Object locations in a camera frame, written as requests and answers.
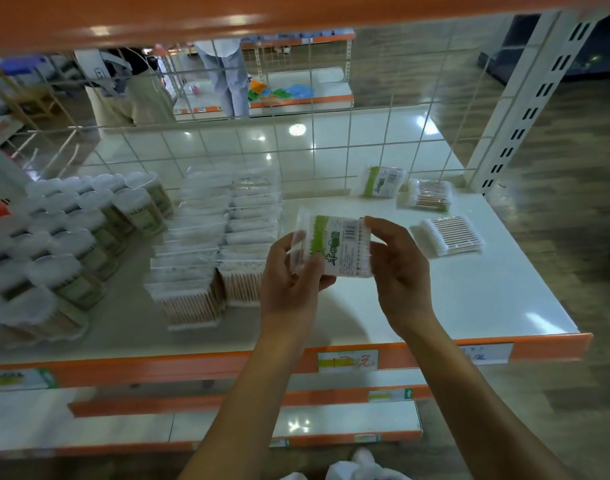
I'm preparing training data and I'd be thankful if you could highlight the person's right hand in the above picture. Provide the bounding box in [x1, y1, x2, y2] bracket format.
[364, 216, 440, 341]

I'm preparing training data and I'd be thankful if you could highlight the person's left hand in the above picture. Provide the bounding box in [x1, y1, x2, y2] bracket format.
[260, 230, 338, 341]

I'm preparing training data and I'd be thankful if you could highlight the green-label swab packet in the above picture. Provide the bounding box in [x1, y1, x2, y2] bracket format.
[360, 164, 407, 201]
[217, 257, 267, 308]
[144, 277, 227, 331]

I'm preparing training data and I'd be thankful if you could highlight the white shelf orange rail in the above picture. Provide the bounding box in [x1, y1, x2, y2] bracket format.
[0, 192, 594, 391]

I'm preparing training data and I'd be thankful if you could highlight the white shelf board orange rim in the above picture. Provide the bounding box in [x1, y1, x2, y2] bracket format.
[172, 399, 424, 448]
[0, 387, 176, 458]
[67, 369, 436, 419]
[0, 0, 610, 58]

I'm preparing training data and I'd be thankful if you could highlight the person's right forearm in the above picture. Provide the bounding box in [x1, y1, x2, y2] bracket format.
[397, 319, 576, 480]

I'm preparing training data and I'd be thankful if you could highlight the person's left forearm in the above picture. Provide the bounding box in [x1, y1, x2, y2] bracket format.
[177, 329, 318, 480]

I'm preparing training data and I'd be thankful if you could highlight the person's white garment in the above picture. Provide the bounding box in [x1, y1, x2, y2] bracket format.
[280, 459, 411, 480]

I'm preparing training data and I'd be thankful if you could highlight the distant white orange shelf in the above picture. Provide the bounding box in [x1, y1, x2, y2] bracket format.
[154, 28, 357, 121]

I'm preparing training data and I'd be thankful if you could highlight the plain white price label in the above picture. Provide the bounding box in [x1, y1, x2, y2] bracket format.
[457, 343, 515, 367]

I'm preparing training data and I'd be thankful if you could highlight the narrow green price label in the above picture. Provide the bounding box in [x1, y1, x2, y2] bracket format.
[367, 388, 414, 403]

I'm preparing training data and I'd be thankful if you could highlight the green plastic item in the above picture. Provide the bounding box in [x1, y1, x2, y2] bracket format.
[247, 89, 294, 102]

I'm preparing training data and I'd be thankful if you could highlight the price label green arrow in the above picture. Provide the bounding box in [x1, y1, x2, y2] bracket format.
[0, 368, 58, 392]

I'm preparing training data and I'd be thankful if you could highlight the white grey headset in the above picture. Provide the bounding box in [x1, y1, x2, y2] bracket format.
[74, 48, 134, 98]

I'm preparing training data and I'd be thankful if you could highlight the white slotted end post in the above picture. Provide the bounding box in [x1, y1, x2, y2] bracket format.
[467, 9, 610, 195]

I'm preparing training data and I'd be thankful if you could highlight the white slotted shelf post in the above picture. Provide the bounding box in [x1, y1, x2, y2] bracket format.
[0, 139, 31, 211]

